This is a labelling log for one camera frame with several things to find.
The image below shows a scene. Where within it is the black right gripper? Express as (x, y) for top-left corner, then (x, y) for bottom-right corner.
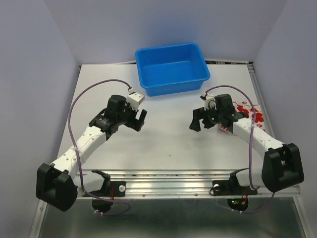
(188, 103), (223, 131)

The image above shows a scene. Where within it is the red poppy floral skirt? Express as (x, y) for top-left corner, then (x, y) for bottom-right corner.
(217, 100), (266, 133)

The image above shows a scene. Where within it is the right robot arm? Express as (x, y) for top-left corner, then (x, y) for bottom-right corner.
(189, 93), (305, 196)

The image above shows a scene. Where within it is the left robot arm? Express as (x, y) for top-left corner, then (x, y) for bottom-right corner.
(36, 92), (147, 211)

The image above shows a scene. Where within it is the blue plastic bin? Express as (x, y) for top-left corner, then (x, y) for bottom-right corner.
(135, 43), (211, 97)

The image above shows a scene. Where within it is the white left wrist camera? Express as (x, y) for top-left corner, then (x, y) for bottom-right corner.
(126, 92), (145, 111)

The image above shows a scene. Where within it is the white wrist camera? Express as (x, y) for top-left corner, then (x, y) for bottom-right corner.
(126, 92), (145, 111)
(200, 92), (215, 111)

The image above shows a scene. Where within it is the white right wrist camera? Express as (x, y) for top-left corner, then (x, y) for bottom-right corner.
(200, 92), (215, 111)

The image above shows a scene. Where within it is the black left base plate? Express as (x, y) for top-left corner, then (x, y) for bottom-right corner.
(83, 170), (126, 199)

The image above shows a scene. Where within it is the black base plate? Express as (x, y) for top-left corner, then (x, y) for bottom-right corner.
(83, 170), (126, 199)
(209, 180), (258, 196)

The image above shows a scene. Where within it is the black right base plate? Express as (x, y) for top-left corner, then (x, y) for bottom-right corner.
(209, 180), (258, 196)

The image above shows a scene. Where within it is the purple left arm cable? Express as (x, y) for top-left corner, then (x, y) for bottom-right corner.
(68, 79), (134, 216)

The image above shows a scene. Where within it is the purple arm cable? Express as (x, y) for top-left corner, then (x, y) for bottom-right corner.
(200, 85), (276, 215)
(68, 79), (134, 216)

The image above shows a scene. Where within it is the aluminium front rail frame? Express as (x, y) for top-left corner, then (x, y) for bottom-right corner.
(30, 171), (306, 238)

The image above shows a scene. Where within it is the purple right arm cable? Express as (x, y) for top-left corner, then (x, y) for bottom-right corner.
(200, 85), (276, 215)

